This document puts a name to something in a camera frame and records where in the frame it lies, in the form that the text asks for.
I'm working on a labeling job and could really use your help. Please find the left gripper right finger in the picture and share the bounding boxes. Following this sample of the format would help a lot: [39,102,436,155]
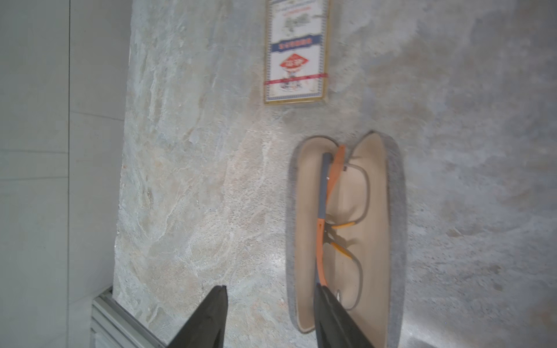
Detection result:
[313,284,374,348]

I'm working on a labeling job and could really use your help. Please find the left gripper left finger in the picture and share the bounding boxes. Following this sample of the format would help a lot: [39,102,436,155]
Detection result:
[168,286,228,348]

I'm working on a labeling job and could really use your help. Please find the beige case with glasses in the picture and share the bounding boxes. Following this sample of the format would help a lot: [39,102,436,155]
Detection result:
[286,131,408,347]

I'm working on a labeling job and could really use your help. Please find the playing card box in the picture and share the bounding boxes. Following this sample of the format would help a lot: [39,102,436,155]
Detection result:
[263,0,331,105]

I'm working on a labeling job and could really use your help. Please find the aluminium mounting rail frame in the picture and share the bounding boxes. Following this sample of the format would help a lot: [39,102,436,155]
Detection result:
[90,287,166,348]

